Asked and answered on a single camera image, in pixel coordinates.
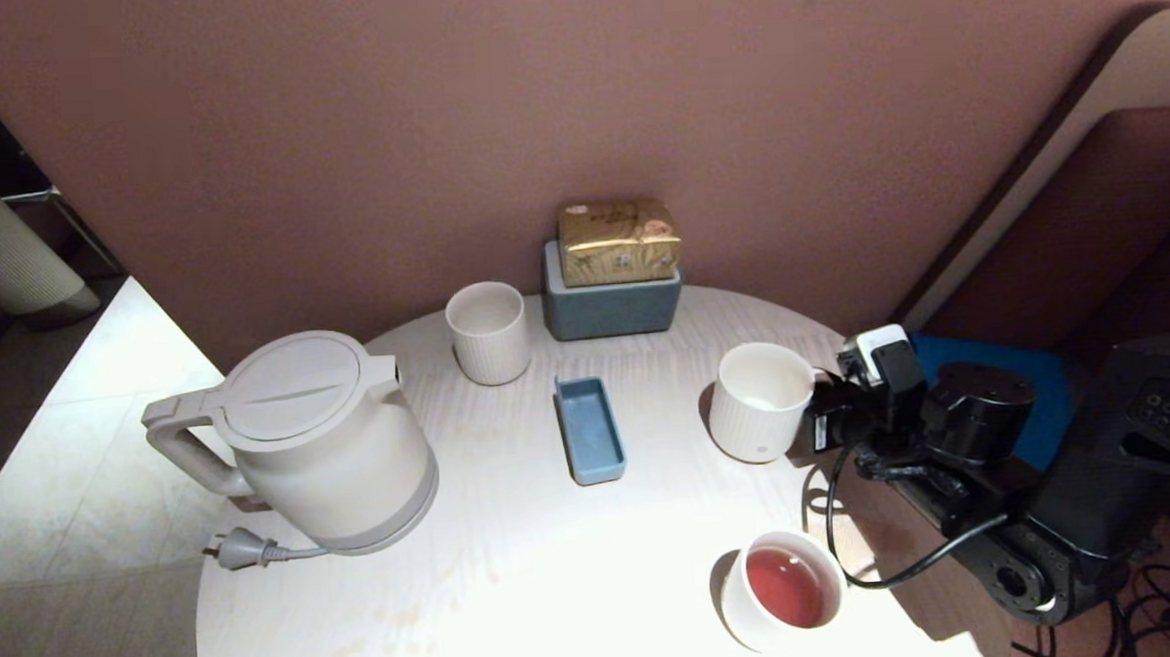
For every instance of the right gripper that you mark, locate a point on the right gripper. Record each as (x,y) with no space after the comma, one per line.
(835,418)

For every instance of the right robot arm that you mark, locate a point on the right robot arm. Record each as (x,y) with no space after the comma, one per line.
(984,403)

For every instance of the empty white ribbed cup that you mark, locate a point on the empty white ribbed cup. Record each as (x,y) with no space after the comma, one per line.
(750,425)
(490,338)

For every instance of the white cup with red tea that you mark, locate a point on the white cup with red tea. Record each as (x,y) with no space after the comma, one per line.
(784,588)

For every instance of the gold tea package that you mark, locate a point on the gold tea package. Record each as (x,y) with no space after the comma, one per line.
(619,242)

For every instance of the beige electric kettle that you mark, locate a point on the beige electric kettle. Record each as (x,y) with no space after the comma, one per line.
(353,481)

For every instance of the beige kettle lid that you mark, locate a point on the beige kettle lid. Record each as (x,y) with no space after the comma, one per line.
(288,389)

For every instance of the blue seat cushion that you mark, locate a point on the blue seat cushion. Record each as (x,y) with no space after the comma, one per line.
(1043,375)

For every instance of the small blue rectangular tray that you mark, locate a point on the small blue rectangular tray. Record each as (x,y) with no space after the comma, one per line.
(588,430)

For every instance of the blue-grey storage box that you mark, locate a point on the blue-grey storage box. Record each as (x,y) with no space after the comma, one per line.
(609,307)

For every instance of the brown padded seat back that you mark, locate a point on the brown padded seat back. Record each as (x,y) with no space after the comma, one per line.
(1091,232)

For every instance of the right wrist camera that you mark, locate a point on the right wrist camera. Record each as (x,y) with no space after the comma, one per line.
(887,358)

